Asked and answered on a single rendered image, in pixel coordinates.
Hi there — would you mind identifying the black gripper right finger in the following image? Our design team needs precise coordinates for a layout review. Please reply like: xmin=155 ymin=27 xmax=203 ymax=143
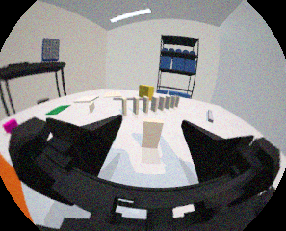
xmin=181 ymin=119 xmax=254 ymax=182

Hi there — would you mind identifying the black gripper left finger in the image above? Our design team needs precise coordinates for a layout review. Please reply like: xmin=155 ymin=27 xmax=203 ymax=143
xmin=45 ymin=115 xmax=123 ymax=177

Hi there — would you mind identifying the yellow rectangular block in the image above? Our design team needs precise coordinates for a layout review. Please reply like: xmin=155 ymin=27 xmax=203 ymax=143
xmin=139 ymin=85 xmax=154 ymax=101

